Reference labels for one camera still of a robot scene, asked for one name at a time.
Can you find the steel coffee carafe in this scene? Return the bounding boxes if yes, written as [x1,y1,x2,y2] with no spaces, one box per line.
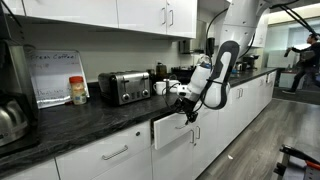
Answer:
[0,98,29,148]

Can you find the white cabinet door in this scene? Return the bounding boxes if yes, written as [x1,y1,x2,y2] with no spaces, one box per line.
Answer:
[151,128,196,180]

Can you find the white drawer wooden inside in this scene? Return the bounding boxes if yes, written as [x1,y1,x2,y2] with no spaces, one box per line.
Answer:
[152,111,201,151]

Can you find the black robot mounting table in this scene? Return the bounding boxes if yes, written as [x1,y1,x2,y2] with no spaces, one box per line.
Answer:
[273,143,320,180]

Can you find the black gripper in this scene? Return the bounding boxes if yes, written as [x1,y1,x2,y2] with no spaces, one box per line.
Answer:
[173,97,200,125]

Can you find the black steel coffee maker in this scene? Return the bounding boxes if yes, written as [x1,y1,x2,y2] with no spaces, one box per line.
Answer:
[0,0,40,158]

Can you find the grey wall mounted box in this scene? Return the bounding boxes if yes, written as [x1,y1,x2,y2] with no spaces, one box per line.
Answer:
[178,39,193,55]

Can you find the person in dark clothes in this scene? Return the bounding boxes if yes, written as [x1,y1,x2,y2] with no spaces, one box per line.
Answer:
[282,33,320,95]

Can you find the white base cabinet run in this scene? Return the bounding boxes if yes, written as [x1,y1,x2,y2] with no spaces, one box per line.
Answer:
[0,68,279,180]

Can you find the black distant coffee machine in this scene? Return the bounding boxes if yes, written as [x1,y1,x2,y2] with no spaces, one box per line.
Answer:
[241,54,260,71]

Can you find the orange handled clamp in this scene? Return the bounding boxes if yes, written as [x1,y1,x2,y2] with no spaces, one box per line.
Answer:
[303,159,320,172]

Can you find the white drawer with keyhole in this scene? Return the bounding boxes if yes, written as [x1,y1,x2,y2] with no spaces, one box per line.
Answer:
[54,121,153,177]

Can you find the white upper cabinets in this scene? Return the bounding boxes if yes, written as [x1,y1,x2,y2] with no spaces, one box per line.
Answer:
[0,0,198,40]

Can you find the white distant upper cabinet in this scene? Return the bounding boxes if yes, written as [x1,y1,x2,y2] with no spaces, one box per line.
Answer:
[252,13,270,48]

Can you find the dark brown glass jar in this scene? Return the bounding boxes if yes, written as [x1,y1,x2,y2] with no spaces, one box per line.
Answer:
[155,62,168,80]

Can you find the handwritten whiteboard sign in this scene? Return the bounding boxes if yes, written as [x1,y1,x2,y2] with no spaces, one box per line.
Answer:
[24,49,90,109]

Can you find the orange lid creamer jar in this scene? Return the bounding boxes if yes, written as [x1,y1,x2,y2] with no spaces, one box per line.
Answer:
[68,75,88,106]

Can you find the stainless steel toaster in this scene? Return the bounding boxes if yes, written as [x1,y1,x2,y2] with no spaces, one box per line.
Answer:
[97,70,152,107]

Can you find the white ceramic mug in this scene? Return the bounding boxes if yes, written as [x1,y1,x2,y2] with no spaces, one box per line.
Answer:
[166,79,183,94]
[152,80,167,96]

